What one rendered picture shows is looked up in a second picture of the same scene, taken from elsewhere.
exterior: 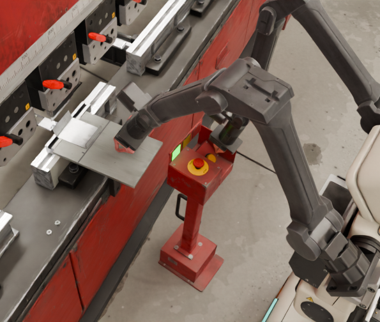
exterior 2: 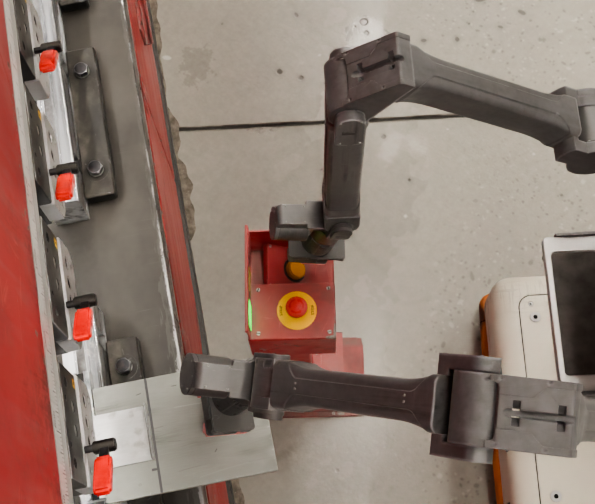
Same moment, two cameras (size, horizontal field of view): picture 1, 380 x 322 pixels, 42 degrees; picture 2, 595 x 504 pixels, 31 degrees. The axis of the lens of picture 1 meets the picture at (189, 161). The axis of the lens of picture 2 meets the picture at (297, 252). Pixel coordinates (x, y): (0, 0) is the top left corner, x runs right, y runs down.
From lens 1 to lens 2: 0.76 m
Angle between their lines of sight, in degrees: 22
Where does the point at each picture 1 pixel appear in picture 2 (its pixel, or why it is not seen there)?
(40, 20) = (46, 434)
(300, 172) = not seen: outside the picture
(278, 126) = (582, 434)
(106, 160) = (201, 455)
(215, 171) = (328, 298)
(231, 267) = (379, 341)
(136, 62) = (72, 209)
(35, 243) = not seen: outside the picture
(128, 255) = not seen: hidden behind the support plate
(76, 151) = (143, 475)
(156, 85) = (130, 220)
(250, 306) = not seen: hidden behind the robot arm
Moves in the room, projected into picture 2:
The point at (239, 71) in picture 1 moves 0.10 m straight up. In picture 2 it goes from (484, 398) to (499, 376)
